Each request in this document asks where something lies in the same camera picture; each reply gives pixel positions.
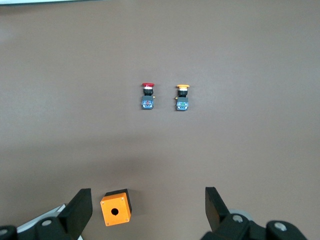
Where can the orange mushroom push button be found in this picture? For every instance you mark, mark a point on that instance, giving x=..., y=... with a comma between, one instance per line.
x=182, y=105

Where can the red mushroom push button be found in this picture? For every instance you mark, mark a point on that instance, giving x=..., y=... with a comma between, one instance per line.
x=148, y=102

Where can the orange button box with hole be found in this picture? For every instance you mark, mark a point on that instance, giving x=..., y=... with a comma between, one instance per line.
x=112, y=205

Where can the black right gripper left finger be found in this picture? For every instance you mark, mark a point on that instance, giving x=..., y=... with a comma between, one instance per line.
x=77, y=212

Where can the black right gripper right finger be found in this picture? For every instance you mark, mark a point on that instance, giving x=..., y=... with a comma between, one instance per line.
x=217, y=215

